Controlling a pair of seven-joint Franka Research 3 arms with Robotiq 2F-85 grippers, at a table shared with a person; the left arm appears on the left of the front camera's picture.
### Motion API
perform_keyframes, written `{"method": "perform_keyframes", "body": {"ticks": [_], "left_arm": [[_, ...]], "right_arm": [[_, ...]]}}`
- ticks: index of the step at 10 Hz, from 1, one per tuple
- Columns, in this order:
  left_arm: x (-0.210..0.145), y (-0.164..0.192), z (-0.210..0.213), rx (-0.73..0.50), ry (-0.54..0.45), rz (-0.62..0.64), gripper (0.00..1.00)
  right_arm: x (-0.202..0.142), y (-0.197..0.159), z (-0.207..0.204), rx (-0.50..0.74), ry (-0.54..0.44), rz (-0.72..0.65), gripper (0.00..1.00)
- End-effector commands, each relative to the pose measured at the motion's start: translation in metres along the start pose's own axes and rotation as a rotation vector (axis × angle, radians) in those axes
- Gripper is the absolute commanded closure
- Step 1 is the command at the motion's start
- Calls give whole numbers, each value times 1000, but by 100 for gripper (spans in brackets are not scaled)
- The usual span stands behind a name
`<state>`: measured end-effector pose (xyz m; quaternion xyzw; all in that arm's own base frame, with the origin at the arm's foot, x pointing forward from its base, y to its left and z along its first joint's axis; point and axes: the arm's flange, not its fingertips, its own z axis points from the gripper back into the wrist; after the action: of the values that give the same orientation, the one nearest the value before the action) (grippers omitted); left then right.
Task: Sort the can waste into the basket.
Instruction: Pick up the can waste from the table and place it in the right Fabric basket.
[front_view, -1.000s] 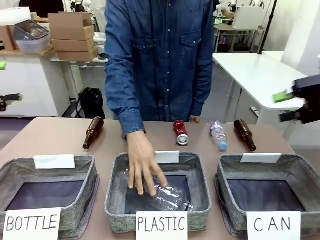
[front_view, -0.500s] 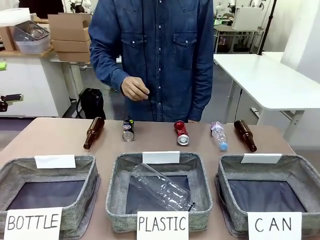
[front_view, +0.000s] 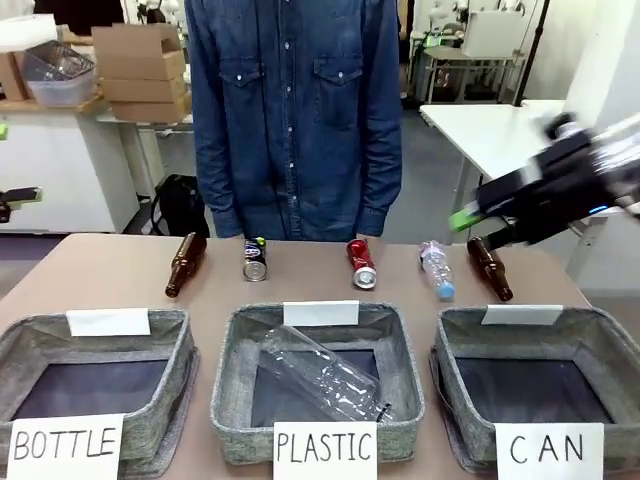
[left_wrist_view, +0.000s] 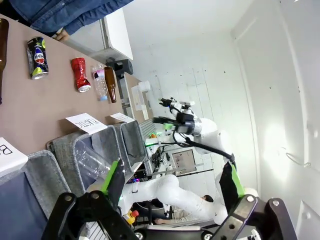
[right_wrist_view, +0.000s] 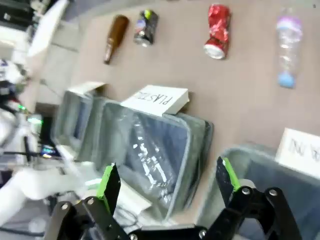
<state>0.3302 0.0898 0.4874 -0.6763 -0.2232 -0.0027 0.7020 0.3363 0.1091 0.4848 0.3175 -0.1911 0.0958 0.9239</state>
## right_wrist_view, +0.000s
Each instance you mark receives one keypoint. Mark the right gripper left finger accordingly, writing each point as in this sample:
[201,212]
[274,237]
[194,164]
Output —
[110,190]

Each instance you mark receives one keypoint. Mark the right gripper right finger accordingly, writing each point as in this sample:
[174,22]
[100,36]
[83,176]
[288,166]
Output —
[227,185]

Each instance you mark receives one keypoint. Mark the clear bottle with blue cap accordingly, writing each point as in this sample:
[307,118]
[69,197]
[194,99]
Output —
[288,42]

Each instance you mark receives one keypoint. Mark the crushed red can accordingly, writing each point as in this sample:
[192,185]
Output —
[217,27]

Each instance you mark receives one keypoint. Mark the brown glass bottle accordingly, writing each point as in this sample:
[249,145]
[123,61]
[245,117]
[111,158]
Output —
[117,30]

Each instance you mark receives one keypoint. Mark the silver crushed can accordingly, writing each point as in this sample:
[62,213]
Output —
[146,30]

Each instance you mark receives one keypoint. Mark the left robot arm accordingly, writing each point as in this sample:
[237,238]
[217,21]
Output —
[30,182]

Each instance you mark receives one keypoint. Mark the gray felt can basket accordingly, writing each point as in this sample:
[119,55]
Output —
[265,172]

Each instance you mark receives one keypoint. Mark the gray felt plastic basket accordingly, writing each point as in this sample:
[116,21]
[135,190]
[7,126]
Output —
[197,140]

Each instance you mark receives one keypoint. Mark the small white can label card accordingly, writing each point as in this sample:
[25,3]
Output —
[300,147]

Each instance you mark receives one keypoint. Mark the gray felt bottle basket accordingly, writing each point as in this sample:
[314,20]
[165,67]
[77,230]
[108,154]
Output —
[72,117]

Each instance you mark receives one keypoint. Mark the clear crumpled plastic bottle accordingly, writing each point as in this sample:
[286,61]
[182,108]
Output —
[150,162]

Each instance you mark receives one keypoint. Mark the small white plastic label card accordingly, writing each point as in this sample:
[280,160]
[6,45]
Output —
[155,98]

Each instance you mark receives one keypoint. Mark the small white bottle label card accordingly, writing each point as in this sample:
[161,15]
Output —
[85,87]

